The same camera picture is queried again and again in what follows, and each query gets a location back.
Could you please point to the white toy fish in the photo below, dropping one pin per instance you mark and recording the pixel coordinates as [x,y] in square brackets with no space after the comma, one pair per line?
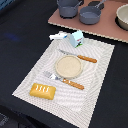
[60,35]

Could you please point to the small milk carton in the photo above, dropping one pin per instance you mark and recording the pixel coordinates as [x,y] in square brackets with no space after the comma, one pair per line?
[76,38]

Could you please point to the grey two-handled pot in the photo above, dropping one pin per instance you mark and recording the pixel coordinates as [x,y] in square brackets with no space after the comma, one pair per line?
[68,8]

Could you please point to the grey saucepan with handle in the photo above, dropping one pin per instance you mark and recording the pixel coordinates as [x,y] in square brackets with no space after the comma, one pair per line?
[90,15]

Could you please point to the beige bowl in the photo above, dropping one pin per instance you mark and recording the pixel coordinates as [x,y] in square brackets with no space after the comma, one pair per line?
[122,14]

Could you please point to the striped beige placemat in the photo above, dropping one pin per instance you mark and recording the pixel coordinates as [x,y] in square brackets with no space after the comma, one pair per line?
[70,104]

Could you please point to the yellow bread loaf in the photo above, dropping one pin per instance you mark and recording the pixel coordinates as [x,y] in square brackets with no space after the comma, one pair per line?
[43,91]

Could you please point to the round wooden plate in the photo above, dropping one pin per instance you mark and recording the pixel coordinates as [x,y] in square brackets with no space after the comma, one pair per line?
[68,66]

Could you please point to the knife with wooden handle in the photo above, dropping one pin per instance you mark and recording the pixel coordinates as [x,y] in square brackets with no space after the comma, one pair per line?
[80,56]

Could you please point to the pink stove board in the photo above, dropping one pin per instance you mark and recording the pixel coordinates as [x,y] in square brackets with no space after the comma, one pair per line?
[106,27]

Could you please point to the fork with wooden handle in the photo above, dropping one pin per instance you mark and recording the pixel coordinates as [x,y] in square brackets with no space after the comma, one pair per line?
[66,81]

